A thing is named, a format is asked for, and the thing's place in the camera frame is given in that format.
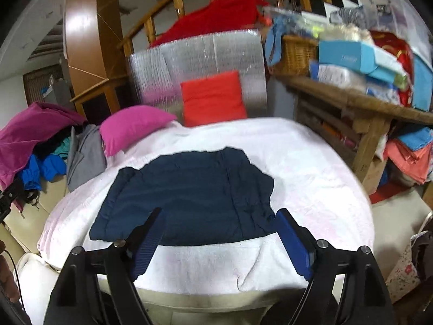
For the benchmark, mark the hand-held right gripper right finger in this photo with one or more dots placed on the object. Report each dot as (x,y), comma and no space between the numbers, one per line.
(294,243)

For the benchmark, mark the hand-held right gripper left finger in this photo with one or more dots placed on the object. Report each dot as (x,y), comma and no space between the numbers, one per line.
(149,243)

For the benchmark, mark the navy blue padded jacket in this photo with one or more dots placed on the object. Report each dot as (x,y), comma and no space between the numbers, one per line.
(189,193)

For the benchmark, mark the person's left forearm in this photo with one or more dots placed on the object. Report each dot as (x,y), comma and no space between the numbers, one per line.
(6,277)

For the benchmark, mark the bright blue garment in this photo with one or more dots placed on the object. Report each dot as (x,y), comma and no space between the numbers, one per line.
(44,171)

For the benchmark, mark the white fleece blanket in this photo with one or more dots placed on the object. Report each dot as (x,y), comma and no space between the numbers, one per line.
(311,176)

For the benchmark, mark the teal garment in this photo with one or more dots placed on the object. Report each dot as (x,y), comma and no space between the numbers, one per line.
(61,150)

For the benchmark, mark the cream leather sofa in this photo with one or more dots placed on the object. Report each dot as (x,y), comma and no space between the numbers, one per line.
(33,277)

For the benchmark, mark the grey garment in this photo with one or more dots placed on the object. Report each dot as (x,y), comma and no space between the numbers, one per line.
(86,159)

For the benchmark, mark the red floor mat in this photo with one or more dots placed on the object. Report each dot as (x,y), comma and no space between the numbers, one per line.
(380,194)

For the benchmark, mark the floral paper bag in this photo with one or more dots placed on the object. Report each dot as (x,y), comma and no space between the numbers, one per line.
(404,274)

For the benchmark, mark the pink pillow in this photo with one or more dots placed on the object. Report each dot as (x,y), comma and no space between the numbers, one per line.
(132,125)

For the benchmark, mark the grey cabinet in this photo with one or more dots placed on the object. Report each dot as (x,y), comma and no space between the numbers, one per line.
(57,93)

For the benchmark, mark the rough wooden table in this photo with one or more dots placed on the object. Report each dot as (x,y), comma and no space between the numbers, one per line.
(368,135)

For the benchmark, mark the stack of coral towels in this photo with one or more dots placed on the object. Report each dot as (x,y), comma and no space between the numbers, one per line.
(406,162)

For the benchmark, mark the red-orange pillow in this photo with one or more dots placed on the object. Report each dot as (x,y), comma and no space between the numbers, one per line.
(213,98)

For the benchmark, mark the blue folded towel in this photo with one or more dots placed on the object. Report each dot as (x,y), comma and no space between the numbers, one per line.
(414,138)

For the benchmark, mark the silver foil mat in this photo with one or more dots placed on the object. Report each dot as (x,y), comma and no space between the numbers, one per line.
(162,71)

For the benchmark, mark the white patterned package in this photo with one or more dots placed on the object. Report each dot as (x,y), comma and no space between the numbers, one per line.
(338,74)

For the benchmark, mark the large wicker basket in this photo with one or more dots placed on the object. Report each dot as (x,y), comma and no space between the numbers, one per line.
(299,56)

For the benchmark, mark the light blue shoe box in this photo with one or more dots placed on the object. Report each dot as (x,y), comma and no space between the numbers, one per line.
(345,56)

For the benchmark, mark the blue cloth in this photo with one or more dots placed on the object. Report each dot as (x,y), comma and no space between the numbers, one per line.
(274,44)

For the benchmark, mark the blue plastic bin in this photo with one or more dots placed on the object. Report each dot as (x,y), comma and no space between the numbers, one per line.
(423,84)

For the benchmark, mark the cream knitted cloth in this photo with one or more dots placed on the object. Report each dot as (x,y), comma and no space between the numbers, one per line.
(345,35)

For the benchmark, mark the wooden stair railing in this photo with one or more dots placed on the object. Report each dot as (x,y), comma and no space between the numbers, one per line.
(149,27)

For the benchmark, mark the red patterned package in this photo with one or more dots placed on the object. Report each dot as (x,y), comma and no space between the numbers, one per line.
(394,50)

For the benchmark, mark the red cloth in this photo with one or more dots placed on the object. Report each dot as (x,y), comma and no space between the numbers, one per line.
(216,17)

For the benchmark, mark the clear plastic storage box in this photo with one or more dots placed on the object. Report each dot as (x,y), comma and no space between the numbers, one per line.
(395,13)

